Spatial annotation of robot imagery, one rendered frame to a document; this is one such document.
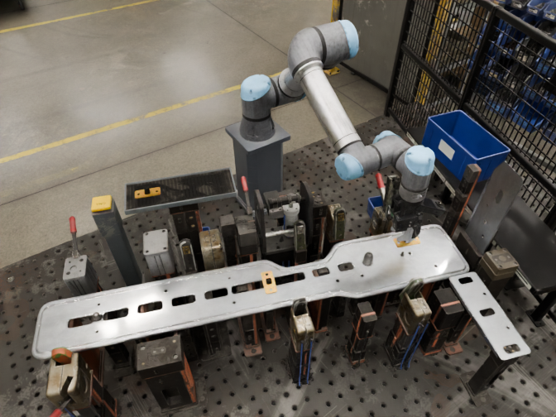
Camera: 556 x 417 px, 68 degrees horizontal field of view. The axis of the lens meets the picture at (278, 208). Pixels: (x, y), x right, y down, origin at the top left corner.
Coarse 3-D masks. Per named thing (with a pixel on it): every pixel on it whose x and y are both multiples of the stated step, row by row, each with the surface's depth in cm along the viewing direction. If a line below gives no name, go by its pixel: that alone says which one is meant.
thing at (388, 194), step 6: (390, 180) 137; (396, 180) 137; (390, 186) 138; (396, 186) 135; (390, 192) 140; (396, 192) 140; (390, 198) 143; (384, 204) 144; (384, 210) 145; (390, 210) 147
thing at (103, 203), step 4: (100, 196) 139; (104, 196) 139; (108, 196) 139; (92, 200) 138; (96, 200) 138; (100, 200) 138; (104, 200) 138; (108, 200) 138; (92, 204) 136; (96, 204) 136; (100, 204) 136; (104, 204) 136; (108, 204) 136; (92, 208) 135; (96, 208) 135; (100, 208) 135; (104, 208) 136; (108, 208) 136
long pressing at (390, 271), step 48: (384, 240) 146; (432, 240) 146; (144, 288) 132; (192, 288) 132; (288, 288) 132; (336, 288) 132; (384, 288) 133; (48, 336) 121; (96, 336) 121; (144, 336) 121
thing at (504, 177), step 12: (504, 168) 124; (492, 180) 130; (504, 180) 125; (516, 180) 120; (492, 192) 131; (504, 192) 126; (516, 192) 121; (480, 204) 138; (492, 204) 132; (504, 204) 127; (480, 216) 139; (492, 216) 133; (504, 216) 127; (468, 228) 146; (480, 228) 140; (492, 228) 134; (480, 240) 141
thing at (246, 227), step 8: (240, 216) 144; (248, 216) 144; (240, 224) 141; (248, 224) 141; (240, 232) 139; (248, 232) 139; (256, 232) 141; (240, 240) 140; (248, 240) 141; (256, 240) 143; (240, 248) 144; (248, 248) 144; (256, 248) 145; (240, 256) 156; (248, 256) 149; (256, 256) 150; (256, 288) 163
